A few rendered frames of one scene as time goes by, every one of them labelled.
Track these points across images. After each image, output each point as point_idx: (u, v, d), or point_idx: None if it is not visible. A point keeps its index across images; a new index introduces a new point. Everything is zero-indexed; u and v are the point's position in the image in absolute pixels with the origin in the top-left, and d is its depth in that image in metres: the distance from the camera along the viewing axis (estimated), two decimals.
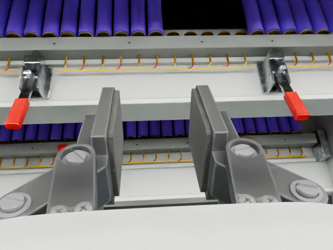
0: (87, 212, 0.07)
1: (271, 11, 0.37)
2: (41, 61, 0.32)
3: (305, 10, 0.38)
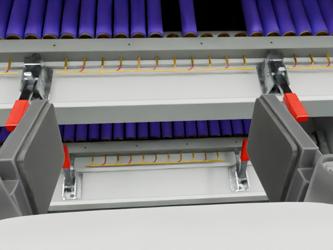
0: (87, 212, 0.07)
1: (270, 13, 0.37)
2: (41, 63, 0.32)
3: (305, 11, 0.38)
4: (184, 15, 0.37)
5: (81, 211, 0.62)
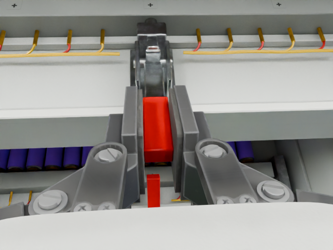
0: (87, 212, 0.07)
1: None
2: None
3: None
4: None
5: None
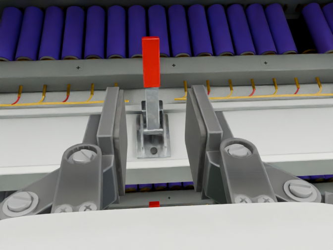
0: (87, 212, 0.07)
1: None
2: (162, 107, 0.24)
3: None
4: (318, 29, 0.30)
5: None
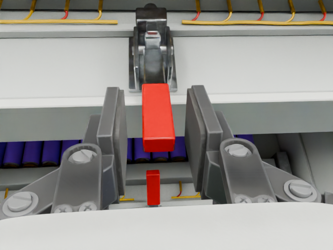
0: (87, 212, 0.07)
1: None
2: None
3: None
4: None
5: None
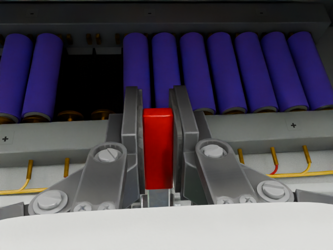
0: (87, 212, 0.07)
1: (168, 72, 0.20)
2: None
3: (237, 67, 0.20)
4: None
5: None
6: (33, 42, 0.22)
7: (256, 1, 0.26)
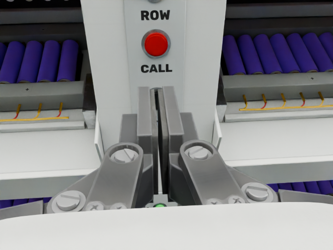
0: (87, 212, 0.07)
1: None
2: None
3: (16, 60, 0.33)
4: None
5: None
6: None
7: None
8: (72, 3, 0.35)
